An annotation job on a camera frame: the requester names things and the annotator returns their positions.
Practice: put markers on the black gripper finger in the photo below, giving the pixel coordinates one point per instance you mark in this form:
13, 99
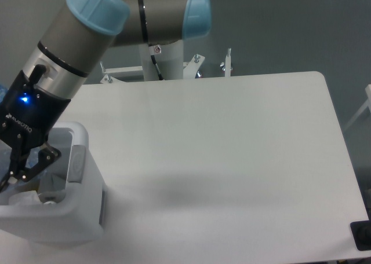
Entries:
47, 155
18, 161

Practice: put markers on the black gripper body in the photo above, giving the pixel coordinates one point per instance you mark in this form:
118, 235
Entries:
29, 112

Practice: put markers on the crushed clear plastic bottle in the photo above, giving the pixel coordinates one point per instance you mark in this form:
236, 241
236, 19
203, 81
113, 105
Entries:
5, 161

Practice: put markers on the clear plastic wrapper bag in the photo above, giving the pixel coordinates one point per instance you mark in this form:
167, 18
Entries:
46, 189

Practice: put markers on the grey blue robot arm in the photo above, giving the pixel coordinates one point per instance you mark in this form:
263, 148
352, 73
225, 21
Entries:
65, 56

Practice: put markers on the white plastic trash can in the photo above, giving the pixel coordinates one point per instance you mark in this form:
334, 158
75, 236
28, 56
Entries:
79, 217

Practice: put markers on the blue labelled water bottle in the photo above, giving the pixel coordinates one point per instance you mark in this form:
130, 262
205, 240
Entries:
3, 92

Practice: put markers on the black clamp at table corner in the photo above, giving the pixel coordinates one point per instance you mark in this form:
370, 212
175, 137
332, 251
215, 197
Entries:
361, 234

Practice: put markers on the white furniture leg at right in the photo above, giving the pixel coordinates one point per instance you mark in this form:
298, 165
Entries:
363, 108

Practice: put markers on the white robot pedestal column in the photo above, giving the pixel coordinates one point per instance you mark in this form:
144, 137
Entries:
169, 61

